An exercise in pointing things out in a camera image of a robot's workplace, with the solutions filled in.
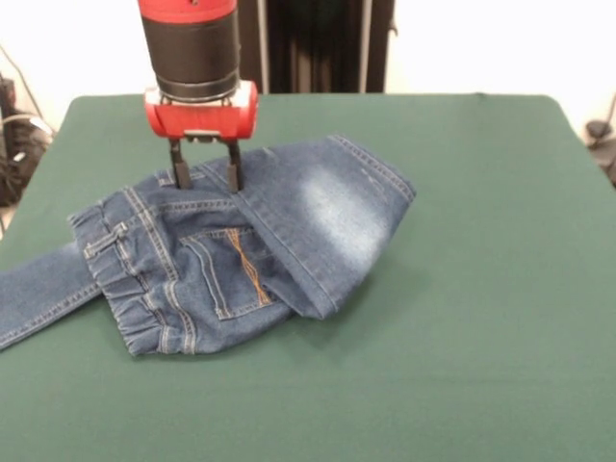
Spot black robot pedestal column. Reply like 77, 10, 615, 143
233, 0, 400, 95

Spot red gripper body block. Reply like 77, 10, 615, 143
143, 80, 260, 142

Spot black power adapter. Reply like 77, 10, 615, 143
585, 119, 613, 141

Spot dark floor cable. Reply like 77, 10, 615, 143
589, 137, 616, 189

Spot dark green table cloth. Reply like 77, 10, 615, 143
0, 92, 616, 462

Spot black cable heap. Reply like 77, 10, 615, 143
0, 42, 57, 208

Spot blue denim jeans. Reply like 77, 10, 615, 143
0, 134, 418, 358

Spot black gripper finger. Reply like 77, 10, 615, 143
167, 138, 192, 190
224, 139, 244, 193

